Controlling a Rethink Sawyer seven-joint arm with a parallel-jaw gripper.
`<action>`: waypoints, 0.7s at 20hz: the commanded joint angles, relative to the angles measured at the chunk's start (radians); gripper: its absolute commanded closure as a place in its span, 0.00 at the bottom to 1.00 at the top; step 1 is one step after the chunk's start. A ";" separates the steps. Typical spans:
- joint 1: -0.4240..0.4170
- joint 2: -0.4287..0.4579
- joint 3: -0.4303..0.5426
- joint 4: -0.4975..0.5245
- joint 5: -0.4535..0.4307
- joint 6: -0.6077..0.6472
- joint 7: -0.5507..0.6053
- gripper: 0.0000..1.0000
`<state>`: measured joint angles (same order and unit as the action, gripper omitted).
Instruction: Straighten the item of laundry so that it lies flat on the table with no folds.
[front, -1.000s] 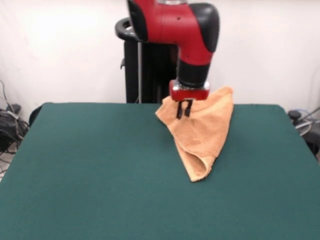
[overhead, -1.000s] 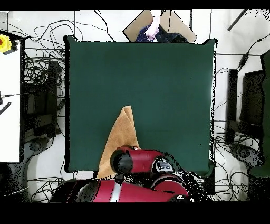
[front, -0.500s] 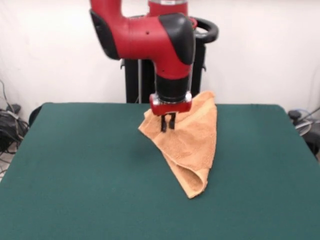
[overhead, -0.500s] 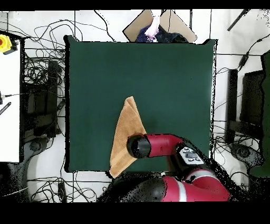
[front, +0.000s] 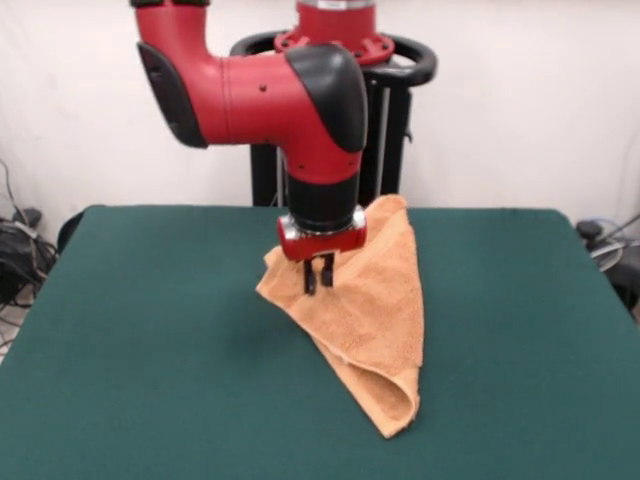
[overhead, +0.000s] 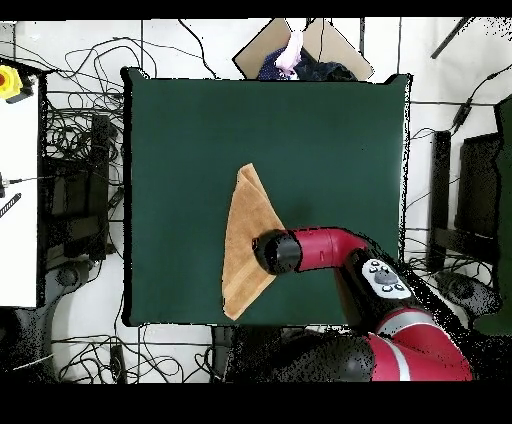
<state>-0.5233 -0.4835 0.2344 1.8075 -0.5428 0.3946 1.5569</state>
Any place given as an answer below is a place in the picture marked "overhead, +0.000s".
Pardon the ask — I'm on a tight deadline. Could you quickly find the pink garment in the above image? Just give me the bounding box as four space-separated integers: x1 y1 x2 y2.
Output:
274 29 306 80

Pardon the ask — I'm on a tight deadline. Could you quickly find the dark green table cloth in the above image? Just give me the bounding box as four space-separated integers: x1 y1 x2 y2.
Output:
121 65 414 336

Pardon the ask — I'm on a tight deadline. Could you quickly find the black rod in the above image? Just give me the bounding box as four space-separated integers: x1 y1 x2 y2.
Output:
430 16 474 60

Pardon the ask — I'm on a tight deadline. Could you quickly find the black power strip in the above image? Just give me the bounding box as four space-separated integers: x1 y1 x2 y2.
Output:
109 344 128 384

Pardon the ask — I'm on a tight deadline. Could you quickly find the yellow emergency stop button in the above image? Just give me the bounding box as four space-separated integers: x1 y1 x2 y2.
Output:
0 64 25 101

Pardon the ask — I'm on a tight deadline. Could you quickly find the navy blue garment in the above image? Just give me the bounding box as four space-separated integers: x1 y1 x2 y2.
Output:
256 46 358 83

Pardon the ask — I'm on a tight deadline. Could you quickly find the brown cardboard box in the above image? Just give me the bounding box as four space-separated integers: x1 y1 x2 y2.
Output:
232 17 376 83

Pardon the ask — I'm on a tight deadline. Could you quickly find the black equipment rack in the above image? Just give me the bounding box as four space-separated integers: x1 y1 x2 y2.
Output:
39 113 112 262

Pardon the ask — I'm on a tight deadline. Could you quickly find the dark green draped cloth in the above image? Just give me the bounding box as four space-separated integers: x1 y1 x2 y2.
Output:
471 95 512 336

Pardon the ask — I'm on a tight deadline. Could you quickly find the white desk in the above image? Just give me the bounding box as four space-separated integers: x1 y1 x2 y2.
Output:
0 77 40 309

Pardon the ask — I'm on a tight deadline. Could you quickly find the grey round pedestal foot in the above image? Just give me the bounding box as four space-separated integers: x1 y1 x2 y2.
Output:
437 272 501 318
55 265 84 288

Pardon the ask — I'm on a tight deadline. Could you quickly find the orange terry towel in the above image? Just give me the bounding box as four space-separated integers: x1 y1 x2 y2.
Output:
221 162 286 322

